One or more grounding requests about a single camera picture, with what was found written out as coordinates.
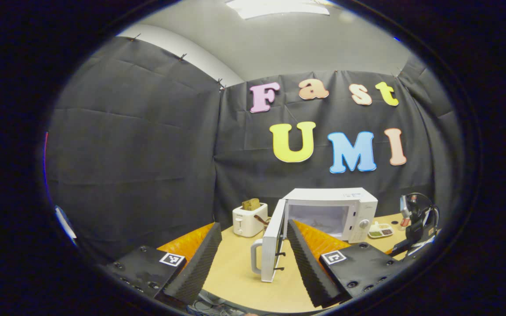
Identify black backdrop cloth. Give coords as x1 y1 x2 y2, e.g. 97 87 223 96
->
44 36 462 259

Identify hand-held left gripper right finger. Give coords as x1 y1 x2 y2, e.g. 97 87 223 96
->
287 219 405 309

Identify divided white dish with grains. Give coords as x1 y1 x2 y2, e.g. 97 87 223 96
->
368 222 395 239

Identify white microwave oven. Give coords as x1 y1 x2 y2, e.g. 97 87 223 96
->
250 188 379 283

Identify large ceiling light panel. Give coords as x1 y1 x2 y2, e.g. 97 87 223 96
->
226 0 330 20

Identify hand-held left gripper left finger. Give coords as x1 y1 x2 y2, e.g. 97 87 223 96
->
104 222 223 305

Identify black cables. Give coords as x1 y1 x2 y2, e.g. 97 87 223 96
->
187 294 247 316

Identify white toaster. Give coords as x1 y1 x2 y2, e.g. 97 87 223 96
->
232 202 269 238

